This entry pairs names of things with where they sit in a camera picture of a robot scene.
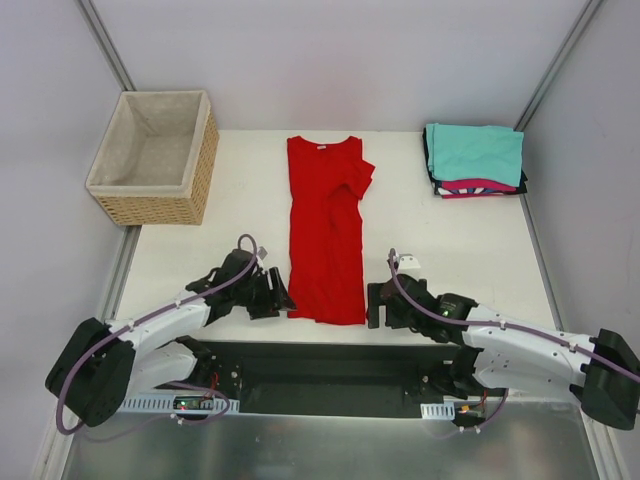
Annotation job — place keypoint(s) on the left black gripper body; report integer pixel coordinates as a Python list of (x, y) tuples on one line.
[(270, 292)]

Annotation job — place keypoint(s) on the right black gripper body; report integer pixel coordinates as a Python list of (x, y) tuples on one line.
[(388, 304)]

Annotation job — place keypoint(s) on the red t shirt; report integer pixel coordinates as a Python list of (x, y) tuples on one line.
[(327, 183)]

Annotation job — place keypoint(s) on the pink t shirt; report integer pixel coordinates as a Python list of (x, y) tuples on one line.
[(472, 187)]

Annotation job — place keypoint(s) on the wicker basket with cloth liner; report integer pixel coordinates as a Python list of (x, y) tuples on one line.
[(155, 163)]

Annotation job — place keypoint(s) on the black t shirt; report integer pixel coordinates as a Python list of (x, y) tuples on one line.
[(521, 187)]

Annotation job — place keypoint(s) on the teal t shirt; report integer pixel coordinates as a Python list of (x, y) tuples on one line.
[(459, 152)]

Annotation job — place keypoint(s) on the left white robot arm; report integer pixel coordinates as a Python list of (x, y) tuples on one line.
[(104, 364)]

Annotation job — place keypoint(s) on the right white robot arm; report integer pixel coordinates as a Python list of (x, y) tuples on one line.
[(599, 374)]

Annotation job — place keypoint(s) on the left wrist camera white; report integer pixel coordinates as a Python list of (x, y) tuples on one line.
[(261, 253)]

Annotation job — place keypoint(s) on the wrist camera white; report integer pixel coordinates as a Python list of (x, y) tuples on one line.
[(407, 264), (261, 253)]

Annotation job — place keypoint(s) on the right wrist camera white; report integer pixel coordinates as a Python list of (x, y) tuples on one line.
[(407, 264)]

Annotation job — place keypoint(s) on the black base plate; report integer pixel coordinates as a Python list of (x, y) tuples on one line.
[(369, 381)]

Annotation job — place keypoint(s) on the left aluminium frame post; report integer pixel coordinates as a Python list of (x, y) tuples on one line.
[(105, 44)]

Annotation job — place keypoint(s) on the aluminium frame post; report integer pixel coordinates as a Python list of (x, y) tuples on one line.
[(579, 28), (105, 44)]

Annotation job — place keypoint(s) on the right aluminium frame post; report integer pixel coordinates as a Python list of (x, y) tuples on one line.
[(579, 28)]

